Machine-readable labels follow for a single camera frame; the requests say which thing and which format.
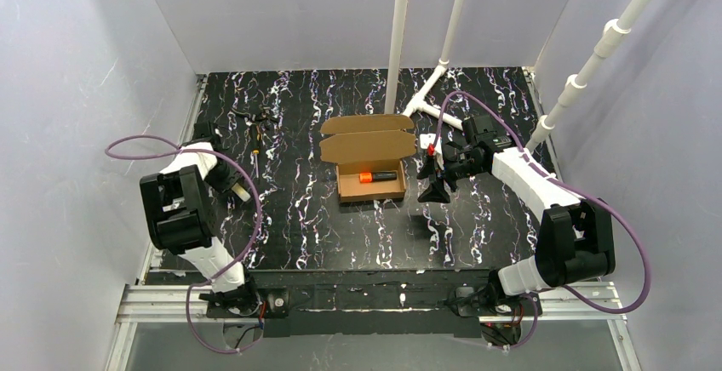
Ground orange black marker pen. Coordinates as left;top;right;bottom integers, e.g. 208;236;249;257
358;171;398;184

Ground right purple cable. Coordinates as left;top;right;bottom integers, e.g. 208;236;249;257
431;90;654;351

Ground yellow black screwdriver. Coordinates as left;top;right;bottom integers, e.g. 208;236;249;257
249;123;262;180

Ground purple cable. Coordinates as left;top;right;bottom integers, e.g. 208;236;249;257
431;90;654;351
104;134;265;356

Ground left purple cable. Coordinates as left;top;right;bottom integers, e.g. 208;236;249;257
104;134;265;356

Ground brown cardboard box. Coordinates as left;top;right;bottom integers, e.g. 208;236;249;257
320;114;416;203

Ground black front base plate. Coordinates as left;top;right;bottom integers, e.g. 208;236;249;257
205;267;557;340

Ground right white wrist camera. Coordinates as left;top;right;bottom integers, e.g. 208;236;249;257
418;133;443;158

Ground pale yellow marker pen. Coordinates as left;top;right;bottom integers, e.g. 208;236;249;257
232;183;251;202

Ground black pliers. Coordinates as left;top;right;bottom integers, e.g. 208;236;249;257
231;106;280;128

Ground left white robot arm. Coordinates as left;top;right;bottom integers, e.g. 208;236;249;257
140;122;250;280

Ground white PVC pipe frame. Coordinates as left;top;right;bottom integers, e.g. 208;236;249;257
382;0;465;128

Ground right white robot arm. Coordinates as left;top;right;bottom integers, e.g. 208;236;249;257
417;116;616;300

